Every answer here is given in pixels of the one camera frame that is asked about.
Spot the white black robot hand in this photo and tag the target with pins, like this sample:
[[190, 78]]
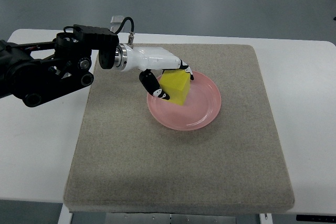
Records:
[[147, 59]]

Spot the yellow foam block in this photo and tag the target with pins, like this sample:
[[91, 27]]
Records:
[[175, 83]]

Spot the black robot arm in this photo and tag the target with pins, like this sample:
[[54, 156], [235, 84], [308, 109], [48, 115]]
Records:
[[41, 72]]

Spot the pink plate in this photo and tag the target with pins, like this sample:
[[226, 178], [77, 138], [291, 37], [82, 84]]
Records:
[[201, 107]]

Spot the silver floor outlet box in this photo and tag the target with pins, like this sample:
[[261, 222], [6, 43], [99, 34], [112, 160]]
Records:
[[117, 19]]

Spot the beige felt mat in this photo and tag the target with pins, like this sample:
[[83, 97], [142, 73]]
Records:
[[126, 161]]

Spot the metal table frame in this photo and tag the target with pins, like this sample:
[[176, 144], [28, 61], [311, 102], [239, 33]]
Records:
[[176, 218]]

